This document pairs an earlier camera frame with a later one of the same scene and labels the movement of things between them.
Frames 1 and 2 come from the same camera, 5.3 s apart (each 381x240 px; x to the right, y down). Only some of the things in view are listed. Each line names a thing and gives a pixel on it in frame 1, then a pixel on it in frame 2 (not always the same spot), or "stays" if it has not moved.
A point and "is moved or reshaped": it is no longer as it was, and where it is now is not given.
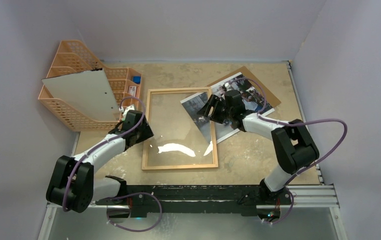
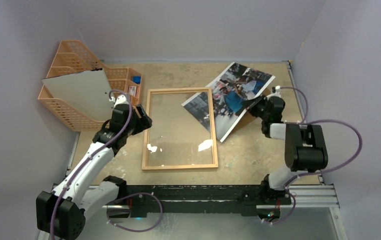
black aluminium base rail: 187,199 stays
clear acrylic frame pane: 181,136 stays
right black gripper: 217,108 to 258,103
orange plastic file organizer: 73,56 stays
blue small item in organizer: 137,79 stays
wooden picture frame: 213,135 stays
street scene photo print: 254,103 is moved or reshaped
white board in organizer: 87,91 stays
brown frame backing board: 271,100 is moved or reshaped
